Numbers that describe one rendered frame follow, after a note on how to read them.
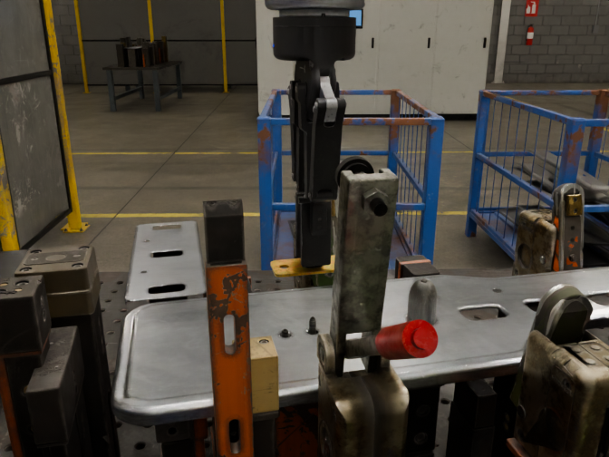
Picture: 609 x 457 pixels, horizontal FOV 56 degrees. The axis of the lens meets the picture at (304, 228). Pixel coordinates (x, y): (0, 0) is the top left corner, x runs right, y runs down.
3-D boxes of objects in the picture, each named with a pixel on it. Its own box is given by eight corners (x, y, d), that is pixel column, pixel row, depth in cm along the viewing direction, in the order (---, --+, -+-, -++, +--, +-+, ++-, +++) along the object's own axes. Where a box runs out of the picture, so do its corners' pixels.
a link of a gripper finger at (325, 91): (329, 61, 52) (345, 57, 47) (329, 119, 53) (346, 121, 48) (303, 61, 51) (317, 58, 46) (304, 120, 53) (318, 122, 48)
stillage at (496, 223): (464, 234, 382) (478, 89, 351) (581, 232, 385) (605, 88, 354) (541, 321, 269) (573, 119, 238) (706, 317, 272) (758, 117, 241)
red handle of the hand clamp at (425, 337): (372, 333, 48) (454, 315, 33) (376, 359, 48) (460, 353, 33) (323, 338, 47) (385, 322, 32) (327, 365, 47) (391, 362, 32)
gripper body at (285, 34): (369, 13, 48) (365, 123, 51) (341, 15, 56) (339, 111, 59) (282, 12, 46) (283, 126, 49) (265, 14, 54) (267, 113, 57)
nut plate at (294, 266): (345, 257, 62) (346, 246, 61) (356, 270, 58) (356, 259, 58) (269, 263, 60) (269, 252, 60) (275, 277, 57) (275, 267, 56)
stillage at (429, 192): (274, 232, 386) (271, 88, 354) (392, 232, 386) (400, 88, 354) (262, 317, 273) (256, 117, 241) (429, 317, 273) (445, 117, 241)
